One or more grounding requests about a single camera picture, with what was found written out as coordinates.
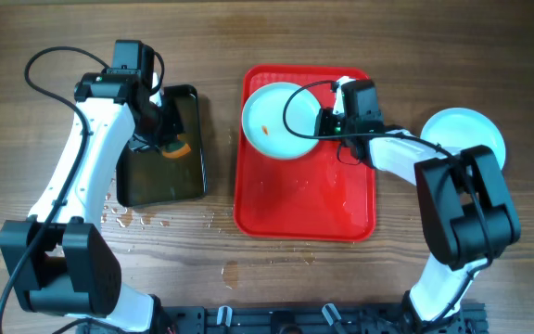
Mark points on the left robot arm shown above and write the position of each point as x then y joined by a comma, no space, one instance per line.
57,260

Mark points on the black water tray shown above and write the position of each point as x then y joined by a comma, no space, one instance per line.
145,177

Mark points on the red plastic tray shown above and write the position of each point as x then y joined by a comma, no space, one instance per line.
323,195

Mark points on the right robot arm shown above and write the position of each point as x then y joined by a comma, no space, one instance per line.
467,213

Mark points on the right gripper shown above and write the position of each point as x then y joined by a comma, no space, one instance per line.
326,117

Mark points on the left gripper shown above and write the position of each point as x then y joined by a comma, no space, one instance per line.
174,124

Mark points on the orange green sponge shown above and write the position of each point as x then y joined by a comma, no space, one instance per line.
176,149

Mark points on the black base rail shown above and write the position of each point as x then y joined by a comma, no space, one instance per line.
365,319

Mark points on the light blue plate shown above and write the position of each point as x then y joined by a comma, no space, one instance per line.
262,121
464,128

